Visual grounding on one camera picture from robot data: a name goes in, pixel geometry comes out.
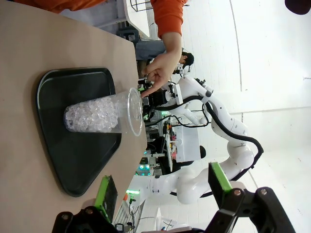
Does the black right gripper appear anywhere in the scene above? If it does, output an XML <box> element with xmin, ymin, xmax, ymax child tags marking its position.
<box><xmin>138</xmin><ymin>83</ymin><xmax>172</xmax><ymax>121</ymax></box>

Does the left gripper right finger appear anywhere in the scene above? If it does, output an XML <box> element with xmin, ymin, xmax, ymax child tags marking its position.
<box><xmin>204</xmin><ymin>161</ymin><xmax>296</xmax><ymax>233</ymax></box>

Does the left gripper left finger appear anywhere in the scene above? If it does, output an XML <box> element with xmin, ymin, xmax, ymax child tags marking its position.
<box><xmin>52</xmin><ymin>174</ymin><xmax>119</xmax><ymax>233</ymax></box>

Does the clear plastic cup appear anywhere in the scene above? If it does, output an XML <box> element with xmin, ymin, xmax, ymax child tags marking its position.
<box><xmin>63</xmin><ymin>87</ymin><xmax>144</xmax><ymax>137</ymax></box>

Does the person's right forearm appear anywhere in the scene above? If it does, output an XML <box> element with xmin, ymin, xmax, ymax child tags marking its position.
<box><xmin>150</xmin><ymin>0</ymin><xmax>188</xmax><ymax>54</ymax></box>

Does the person's right hand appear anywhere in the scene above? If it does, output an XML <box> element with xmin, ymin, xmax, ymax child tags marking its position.
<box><xmin>140</xmin><ymin>48</ymin><xmax>183</xmax><ymax>99</ymax></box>

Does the computer with teal LED fans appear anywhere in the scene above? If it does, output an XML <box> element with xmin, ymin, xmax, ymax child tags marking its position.
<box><xmin>135</xmin><ymin>157</ymin><xmax>157</xmax><ymax>178</ymax></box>

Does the white equipment box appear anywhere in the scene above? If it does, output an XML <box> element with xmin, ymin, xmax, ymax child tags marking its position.
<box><xmin>174</xmin><ymin>125</ymin><xmax>200</xmax><ymax>163</ymax></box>

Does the black plastic tray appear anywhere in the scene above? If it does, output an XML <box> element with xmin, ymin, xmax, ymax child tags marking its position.
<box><xmin>35</xmin><ymin>67</ymin><xmax>122</xmax><ymax>198</ymax></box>

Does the ice cubes pile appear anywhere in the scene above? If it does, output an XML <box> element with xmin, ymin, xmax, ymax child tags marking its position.
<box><xmin>64</xmin><ymin>97</ymin><xmax>122</xmax><ymax>133</ymax></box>

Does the seated person dark hair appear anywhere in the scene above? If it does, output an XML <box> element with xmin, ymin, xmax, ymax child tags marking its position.
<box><xmin>135</xmin><ymin>40</ymin><xmax>195</xmax><ymax>73</ymax></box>

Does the white side table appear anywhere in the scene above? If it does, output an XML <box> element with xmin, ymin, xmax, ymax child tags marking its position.
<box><xmin>123</xmin><ymin>0</ymin><xmax>151</xmax><ymax>37</ymax></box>

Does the person in orange hoodie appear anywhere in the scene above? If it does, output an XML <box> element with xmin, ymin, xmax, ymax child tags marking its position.
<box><xmin>14</xmin><ymin>0</ymin><xmax>107</xmax><ymax>14</ymax></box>

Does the dark-haired person head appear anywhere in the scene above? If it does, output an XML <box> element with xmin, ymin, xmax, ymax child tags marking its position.
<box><xmin>284</xmin><ymin>0</ymin><xmax>311</xmax><ymax>15</ymax></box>

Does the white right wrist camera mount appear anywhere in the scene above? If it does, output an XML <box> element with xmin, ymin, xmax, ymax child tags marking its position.
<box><xmin>173</xmin><ymin>83</ymin><xmax>183</xmax><ymax>105</ymax></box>

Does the black wire dispenser stand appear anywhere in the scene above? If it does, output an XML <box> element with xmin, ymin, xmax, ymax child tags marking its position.
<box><xmin>130</xmin><ymin>0</ymin><xmax>153</xmax><ymax>13</ymax></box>

